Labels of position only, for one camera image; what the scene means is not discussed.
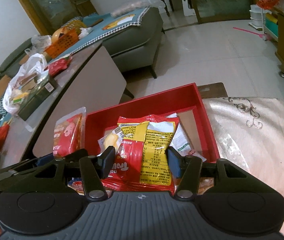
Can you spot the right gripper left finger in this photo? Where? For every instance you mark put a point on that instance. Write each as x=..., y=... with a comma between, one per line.
x=93, y=170

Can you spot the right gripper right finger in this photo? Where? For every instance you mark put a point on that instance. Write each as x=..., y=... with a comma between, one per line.
x=188, y=170

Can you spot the white snack packet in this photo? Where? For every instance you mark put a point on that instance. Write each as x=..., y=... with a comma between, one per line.
x=182, y=144

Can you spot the toast bread packet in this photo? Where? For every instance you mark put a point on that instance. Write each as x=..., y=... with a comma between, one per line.
x=113, y=138

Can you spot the red blue cake packet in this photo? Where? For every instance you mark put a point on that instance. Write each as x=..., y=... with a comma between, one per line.
x=69, y=133

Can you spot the red yellow snack bag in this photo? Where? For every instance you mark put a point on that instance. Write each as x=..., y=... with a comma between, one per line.
x=140, y=163

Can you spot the red cardboard box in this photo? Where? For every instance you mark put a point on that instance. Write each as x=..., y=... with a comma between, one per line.
x=185, y=100

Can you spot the floral tablecloth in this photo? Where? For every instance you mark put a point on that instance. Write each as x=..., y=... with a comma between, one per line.
x=250, y=133

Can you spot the dark green box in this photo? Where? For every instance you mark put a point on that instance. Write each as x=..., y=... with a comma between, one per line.
x=36, y=96

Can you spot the grey coffee table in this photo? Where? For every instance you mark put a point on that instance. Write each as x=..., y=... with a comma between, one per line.
x=92, y=81

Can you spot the red packet on table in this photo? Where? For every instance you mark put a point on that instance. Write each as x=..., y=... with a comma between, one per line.
x=59, y=66

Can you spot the white plastic bag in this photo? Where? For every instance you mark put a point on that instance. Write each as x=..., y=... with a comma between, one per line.
x=35, y=68

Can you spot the grey sofa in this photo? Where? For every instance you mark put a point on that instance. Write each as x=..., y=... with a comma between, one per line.
x=136, y=46

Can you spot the orange plastic basket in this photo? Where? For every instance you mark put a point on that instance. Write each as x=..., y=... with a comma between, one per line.
x=62, y=44

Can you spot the teal sofa blanket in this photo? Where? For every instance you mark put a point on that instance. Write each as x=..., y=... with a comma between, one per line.
x=108, y=27

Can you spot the pink fly swatter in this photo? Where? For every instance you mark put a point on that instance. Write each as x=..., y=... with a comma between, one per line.
x=260, y=35

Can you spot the white stacked containers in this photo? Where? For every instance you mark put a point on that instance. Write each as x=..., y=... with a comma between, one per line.
x=255, y=16

